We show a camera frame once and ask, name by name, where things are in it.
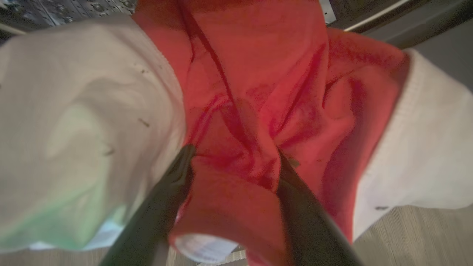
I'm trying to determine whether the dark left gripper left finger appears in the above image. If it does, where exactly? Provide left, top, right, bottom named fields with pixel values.
left=99, top=144, right=197, bottom=266

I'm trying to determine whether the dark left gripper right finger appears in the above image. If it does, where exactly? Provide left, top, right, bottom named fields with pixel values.
left=276, top=151, right=365, bottom=266

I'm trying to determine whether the red garment with white trim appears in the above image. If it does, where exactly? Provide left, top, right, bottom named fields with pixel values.
left=0, top=0, right=473, bottom=266

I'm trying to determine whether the white perforated laundry basket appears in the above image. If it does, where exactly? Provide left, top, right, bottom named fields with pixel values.
left=197, top=248, right=248, bottom=266

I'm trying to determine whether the steel washing machine drum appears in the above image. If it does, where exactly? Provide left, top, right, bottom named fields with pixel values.
left=0, top=0, right=337, bottom=34

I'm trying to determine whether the white washing machine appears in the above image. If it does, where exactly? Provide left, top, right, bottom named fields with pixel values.
left=325, top=0, right=473, bottom=50

